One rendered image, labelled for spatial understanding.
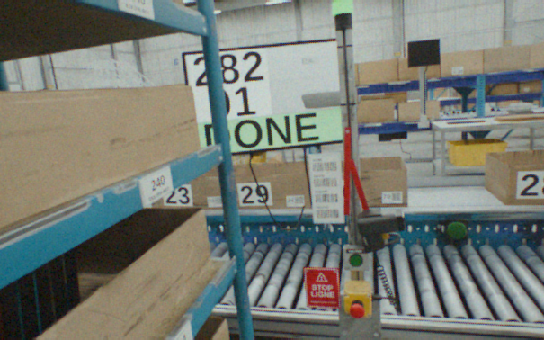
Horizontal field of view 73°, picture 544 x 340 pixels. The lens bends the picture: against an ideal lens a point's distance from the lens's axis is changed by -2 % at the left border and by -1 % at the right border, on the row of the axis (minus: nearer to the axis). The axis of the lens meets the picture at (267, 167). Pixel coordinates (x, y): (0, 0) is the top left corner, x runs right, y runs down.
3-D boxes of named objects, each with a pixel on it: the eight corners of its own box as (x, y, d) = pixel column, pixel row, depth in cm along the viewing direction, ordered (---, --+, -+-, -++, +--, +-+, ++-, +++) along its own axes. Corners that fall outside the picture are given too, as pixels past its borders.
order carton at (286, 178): (229, 210, 177) (226, 176, 174) (248, 193, 205) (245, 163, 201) (312, 210, 166) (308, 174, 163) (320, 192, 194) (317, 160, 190)
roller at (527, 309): (540, 319, 97) (558, 331, 96) (482, 240, 146) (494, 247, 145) (527, 332, 98) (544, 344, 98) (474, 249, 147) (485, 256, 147)
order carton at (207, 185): (158, 211, 187) (153, 179, 184) (185, 195, 215) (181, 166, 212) (230, 211, 177) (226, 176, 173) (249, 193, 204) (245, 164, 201)
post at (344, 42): (340, 344, 109) (318, 32, 92) (341, 334, 114) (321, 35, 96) (382, 348, 106) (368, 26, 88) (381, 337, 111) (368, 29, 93)
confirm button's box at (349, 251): (343, 272, 101) (342, 248, 100) (344, 266, 104) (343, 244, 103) (369, 272, 100) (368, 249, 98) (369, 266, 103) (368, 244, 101)
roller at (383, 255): (380, 328, 109) (379, 314, 108) (376, 253, 158) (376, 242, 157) (397, 330, 108) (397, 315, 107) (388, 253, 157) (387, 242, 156)
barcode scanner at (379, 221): (410, 251, 92) (403, 211, 91) (362, 256, 96) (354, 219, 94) (407, 240, 99) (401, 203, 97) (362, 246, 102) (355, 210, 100)
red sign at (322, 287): (307, 307, 109) (303, 267, 106) (307, 305, 110) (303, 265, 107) (362, 309, 104) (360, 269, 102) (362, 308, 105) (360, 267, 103)
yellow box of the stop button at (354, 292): (343, 319, 99) (343, 295, 97) (345, 301, 107) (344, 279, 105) (401, 323, 95) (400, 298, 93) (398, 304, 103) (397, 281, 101)
